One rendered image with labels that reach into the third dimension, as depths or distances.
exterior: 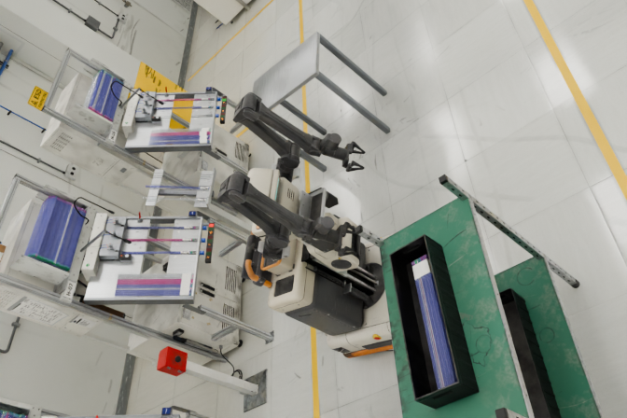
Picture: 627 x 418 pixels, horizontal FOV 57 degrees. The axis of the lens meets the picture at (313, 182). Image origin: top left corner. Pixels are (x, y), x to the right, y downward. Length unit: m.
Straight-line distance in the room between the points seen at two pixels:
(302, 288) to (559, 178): 1.49
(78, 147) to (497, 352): 3.95
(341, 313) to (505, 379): 1.41
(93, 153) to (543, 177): 3.51
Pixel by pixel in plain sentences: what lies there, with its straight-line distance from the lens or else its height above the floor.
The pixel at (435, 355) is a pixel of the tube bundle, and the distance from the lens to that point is 2.08.
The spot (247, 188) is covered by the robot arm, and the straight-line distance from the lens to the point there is 2.26.
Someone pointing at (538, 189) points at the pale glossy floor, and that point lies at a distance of 3.40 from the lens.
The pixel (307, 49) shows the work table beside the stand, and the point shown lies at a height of 0.80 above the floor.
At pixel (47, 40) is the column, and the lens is 6.98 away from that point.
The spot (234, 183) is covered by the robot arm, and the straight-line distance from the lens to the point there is 2.23.
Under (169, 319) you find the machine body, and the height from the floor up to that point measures 0.62.
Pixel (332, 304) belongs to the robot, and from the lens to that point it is 3.17.
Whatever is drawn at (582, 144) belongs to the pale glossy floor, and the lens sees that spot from 3.43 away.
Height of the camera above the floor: 2.62
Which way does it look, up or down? 33 degrees down
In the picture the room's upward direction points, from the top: 57 degrees counter-clockwise
